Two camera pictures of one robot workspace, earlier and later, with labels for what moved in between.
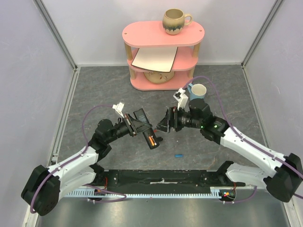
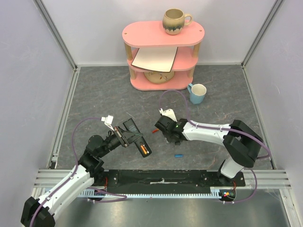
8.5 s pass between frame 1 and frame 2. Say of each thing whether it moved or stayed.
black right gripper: moved
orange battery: moved
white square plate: stayed
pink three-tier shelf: stayed
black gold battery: moved
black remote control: moved
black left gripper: moved
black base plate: stayed
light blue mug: stayed
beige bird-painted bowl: stayed
